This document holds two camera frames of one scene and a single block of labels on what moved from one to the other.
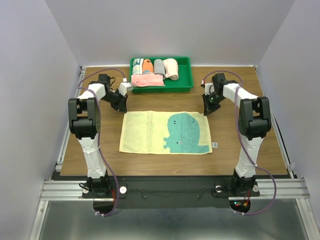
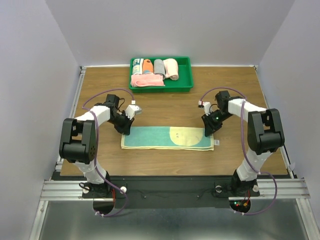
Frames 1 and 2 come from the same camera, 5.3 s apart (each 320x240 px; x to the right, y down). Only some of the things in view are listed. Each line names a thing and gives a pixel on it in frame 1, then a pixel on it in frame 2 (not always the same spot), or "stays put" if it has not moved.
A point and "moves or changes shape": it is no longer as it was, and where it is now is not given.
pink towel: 171,68 stays put
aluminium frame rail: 290,188 stays put
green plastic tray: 183,84 stays put
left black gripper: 121,105 → 125,129
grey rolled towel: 159,67 stays put
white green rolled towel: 137,64 stays put
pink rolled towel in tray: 148,79 stays put
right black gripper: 208,108 → 210,127
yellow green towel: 165,132 moves or changes shape
